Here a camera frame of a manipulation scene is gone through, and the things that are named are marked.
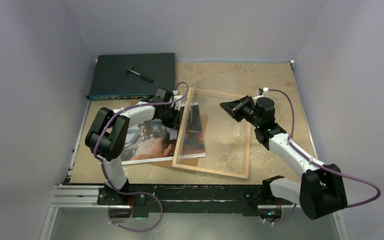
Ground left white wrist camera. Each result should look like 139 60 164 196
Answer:
170 89 187 111

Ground aluminium extrusion rail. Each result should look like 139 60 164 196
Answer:
51 184 276 213

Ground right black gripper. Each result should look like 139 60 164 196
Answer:
219 95 261 128

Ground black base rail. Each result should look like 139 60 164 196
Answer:
97 183 290 219

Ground printed photo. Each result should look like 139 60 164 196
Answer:
118 102 206 165

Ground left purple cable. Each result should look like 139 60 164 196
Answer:
92 81 191 233

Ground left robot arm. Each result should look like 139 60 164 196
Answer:
85 88 188 205

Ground dark network switch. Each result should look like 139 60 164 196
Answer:
86 53 176 101

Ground small black hammer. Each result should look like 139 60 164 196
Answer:
126 65 154 83

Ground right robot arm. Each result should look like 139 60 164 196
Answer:
220 96 348 220

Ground brown backing board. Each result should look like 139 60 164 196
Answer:
119 102 208 169

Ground wooden picture frame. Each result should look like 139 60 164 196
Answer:
171 86 253 180

